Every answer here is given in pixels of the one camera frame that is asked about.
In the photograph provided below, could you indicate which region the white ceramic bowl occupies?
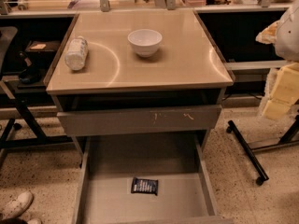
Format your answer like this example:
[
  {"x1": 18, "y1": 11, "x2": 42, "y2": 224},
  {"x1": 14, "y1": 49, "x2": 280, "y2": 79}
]
[{"x1": 127, "y1": 29, "x2": 163, "y2": 58}]

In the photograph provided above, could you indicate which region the grey drawer cabinet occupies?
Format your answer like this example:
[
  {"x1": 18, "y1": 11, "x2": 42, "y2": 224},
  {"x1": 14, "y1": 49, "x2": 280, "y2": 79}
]
[{"x1": 43, "y1": 8, "x2": 235, "y2": 142}]

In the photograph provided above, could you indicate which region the black wheeled stand base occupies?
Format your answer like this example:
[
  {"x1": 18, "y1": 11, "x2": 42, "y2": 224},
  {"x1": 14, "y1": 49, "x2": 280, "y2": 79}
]
[{"x1": 226, "y1": 114, "x2": 299, "y2": 186}]

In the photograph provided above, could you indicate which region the black box with note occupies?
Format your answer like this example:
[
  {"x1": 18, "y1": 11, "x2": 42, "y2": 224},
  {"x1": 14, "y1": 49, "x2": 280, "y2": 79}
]
[{"x1": 25, "y1": 40, "x2": 60, "y2": 52}]

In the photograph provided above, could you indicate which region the black chair frame left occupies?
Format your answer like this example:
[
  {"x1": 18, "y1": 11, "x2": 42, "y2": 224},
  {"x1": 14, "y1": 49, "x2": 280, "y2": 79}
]
[{"x1": 0, "y1": 26, "x2": 72, "y2": 161}]

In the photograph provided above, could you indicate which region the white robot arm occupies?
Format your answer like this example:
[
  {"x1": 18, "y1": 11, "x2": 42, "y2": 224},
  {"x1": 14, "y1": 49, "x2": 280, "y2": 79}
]
[{"x1": 255, "y1": 0, "x2": 299, "y2": 119}]

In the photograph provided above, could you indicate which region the white shoe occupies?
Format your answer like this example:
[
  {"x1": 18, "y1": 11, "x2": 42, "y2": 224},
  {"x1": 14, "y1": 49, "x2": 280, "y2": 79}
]
[{"x1": 0, "y1": 191, "x2": 34, "y2": 220}]

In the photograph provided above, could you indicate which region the grey top drawer front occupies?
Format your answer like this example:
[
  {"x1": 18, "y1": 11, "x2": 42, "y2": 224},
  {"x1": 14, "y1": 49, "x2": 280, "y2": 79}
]
[{"x1": 58, "y1": 105, "x2": 221, "y2": 136}]

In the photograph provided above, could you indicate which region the clear plastic water bottle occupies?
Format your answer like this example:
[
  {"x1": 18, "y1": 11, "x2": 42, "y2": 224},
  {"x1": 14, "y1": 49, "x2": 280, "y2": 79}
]
[{"x1": 64, "y1": 36, "x2": 88, "y2": 71}]

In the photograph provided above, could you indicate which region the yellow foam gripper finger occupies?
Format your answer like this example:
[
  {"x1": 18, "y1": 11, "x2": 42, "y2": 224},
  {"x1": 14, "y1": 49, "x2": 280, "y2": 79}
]
[{"x1": 262, "y1": 63, "x2": 299, "y2": 119}]

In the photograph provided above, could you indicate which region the open middle drawer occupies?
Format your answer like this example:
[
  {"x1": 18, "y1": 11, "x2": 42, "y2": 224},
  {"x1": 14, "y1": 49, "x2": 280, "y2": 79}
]
[{"x1": 71, "y1": 133, "x2": 234, "y2": 224}]

